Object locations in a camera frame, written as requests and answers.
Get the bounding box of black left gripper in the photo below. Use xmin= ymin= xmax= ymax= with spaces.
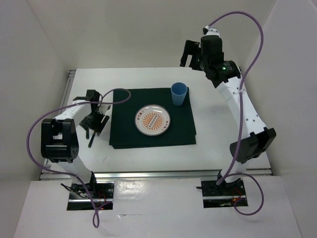
xmin=79 ymin=110 xmax=109 ymax=135

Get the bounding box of gold knife green handle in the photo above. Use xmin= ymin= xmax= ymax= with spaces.
xmin=88 ymin=132 xmax=97 ymax=148

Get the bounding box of blue plastic cup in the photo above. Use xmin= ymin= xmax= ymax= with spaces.
xmin=171 ymin=82 xmax=188 ymax=106

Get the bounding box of dark green cloth placemat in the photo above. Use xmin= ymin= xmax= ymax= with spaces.
xmin=109 ymin=88 xmax=196 ymax=149

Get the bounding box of white plate orange sunburst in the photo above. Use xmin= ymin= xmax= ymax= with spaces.
xmin=134 ymin=105 xmax=171 ymax=136

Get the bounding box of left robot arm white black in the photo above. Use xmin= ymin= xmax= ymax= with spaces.
xmin=41 ymin=90 xmax=109 ymax=198

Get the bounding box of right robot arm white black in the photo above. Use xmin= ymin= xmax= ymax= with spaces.
xmin=180 ymin=35 xmax=276 ymax=194

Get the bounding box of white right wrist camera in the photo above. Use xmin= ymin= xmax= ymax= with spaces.
xmin=203 ymin=26 xmax=220 ymax=37

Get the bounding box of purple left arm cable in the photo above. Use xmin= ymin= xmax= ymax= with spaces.
xmin=26 ymin=88 xmax=131 ymax=229

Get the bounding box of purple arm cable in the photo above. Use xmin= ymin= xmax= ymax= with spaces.
xmin=209 ymin=11 xmax=264 ymax=216
xmin=26 ymin=88 xmax=131 ymax=229

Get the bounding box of aluminium left side rail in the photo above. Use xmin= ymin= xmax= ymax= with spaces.
xmin=60 ymin=70 xmax=76 ymax=107

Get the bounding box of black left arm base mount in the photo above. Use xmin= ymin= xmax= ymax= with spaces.
xmin=60 ymin=181 xmax=114 ymax=211

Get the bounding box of aluminium front table rail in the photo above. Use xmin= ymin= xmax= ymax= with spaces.
xmin=39 ymin=169 xmax=273 ymax=183

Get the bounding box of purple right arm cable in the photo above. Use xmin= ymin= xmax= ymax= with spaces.
xmin=209 ymin=11 xmax=264 ymax=216

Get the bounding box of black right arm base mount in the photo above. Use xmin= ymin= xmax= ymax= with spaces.
xmin=196 ymin=180 xmax=248 ymax=208

